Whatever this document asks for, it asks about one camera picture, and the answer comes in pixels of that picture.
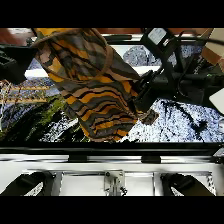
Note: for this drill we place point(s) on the silver frame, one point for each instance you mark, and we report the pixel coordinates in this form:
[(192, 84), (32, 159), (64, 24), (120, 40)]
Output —
[(133, 166)]

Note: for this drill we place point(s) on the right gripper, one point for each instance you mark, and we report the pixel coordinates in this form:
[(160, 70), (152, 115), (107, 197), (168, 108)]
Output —
[(145, 91)]

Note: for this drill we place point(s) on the yellow grey striped sweater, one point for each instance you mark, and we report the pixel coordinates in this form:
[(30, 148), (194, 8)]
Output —
[(96, 90)]

